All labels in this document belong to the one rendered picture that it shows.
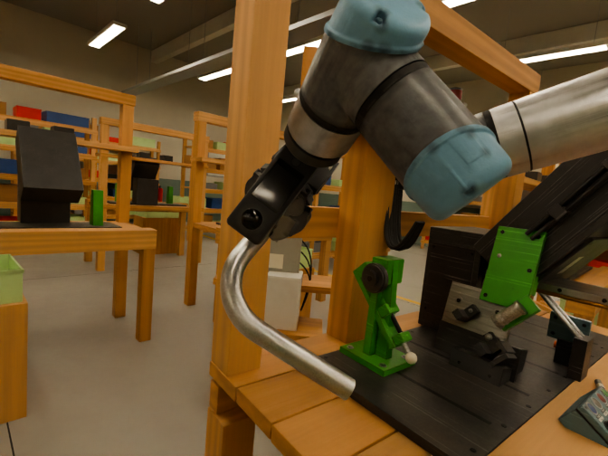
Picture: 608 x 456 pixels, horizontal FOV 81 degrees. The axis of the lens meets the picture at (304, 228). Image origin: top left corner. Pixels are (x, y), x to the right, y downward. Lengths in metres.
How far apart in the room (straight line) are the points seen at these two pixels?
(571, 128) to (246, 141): 0.58
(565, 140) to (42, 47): 10.50
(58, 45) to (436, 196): 10.56
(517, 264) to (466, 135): 0.82
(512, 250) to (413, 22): 0.86
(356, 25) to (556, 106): 0.21
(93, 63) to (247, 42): 10.02
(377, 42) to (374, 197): 0.79
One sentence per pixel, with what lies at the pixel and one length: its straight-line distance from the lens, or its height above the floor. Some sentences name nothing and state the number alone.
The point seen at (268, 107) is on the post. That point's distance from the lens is 0.83.
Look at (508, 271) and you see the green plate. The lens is 1.09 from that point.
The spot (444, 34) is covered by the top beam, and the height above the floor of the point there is 1.85.
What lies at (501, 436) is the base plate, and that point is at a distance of 0.86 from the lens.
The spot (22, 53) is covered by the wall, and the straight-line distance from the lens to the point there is 10.54.
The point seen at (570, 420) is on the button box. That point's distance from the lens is 0.96.
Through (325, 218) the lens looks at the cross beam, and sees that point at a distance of 1.06.
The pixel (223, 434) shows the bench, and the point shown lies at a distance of 0.98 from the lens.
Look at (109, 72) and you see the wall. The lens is 10.87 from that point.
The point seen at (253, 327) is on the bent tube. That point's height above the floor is 1.14.
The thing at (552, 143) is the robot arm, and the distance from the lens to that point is 0.41.
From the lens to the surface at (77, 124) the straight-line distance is 7.36.
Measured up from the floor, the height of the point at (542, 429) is 0.90.
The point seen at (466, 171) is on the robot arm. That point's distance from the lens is 0.28.
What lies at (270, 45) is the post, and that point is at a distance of 0.86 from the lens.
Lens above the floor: 1.32
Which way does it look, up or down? 6 degrees down
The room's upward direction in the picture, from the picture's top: 5 degrees clockwise
